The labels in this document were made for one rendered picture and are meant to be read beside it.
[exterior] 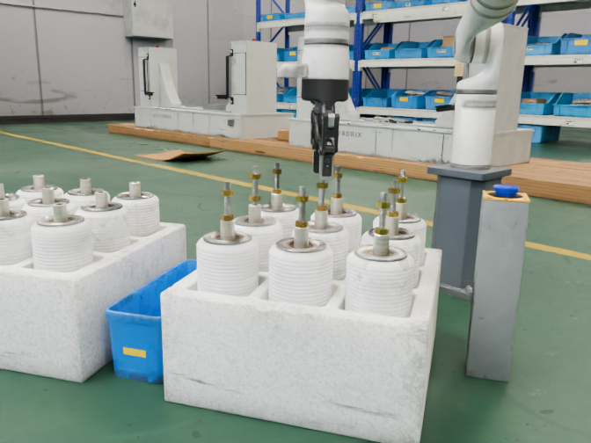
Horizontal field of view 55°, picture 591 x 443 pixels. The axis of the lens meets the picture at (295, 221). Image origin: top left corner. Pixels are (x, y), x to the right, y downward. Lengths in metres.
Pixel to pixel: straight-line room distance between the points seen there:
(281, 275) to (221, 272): 0.09
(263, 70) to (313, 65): 3.55
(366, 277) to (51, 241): 0.52
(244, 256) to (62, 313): 0.32
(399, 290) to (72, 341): 0.53
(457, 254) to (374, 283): 0.63
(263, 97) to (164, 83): 1.33
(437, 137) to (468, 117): 1.81
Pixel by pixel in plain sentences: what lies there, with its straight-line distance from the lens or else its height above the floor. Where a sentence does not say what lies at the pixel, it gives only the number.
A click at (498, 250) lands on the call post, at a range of 0.97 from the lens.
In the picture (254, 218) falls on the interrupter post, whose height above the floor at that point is 0.26.
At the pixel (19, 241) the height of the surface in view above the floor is 0.21.
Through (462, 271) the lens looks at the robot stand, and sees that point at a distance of 1.39.
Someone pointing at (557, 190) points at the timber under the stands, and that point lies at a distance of 2.82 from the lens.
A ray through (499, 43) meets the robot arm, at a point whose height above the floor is 0.58.
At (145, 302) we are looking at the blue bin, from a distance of 1.08.
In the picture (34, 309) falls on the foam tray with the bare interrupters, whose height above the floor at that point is 0.12.
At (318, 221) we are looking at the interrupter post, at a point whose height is 0.26.
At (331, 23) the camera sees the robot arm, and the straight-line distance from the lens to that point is 0.89.
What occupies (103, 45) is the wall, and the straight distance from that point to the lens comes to 7.74.
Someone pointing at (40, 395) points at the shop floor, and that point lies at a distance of 1.01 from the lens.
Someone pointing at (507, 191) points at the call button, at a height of 0.32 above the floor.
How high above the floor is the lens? 0.48
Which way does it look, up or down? 14 degrees down
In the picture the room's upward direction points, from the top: 1 degrees clockwise
